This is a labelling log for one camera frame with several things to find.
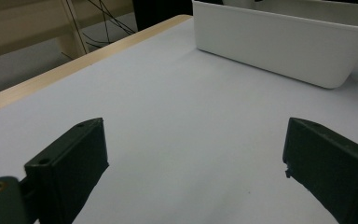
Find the white plastic bin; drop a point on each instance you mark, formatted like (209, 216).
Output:
(276, 43)

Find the white table mat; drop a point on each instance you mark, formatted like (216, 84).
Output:
(183, 124)

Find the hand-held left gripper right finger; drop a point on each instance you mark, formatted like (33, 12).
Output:
(332, 168)

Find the beige wooden shelf unit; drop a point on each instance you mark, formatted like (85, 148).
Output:
(12, 37)

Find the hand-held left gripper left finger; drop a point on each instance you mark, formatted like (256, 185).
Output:
(68, 165)

